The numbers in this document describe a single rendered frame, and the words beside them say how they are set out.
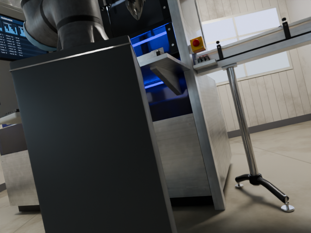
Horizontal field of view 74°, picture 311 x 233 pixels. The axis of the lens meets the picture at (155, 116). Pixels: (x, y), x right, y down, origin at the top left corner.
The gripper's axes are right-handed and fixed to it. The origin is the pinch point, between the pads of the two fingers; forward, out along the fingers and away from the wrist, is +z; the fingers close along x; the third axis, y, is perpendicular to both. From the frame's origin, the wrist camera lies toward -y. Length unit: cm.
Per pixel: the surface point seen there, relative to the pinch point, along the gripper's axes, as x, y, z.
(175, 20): 8.5, -35.6, -8.0
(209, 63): 22.5, -35.6, 23.2
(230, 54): 34, -46, 20
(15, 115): -68, 21, 31
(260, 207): 31, -38, 110
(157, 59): 6.3, 4.4, 23.0
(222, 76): 8, -308, -2
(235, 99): 31, -50, 47
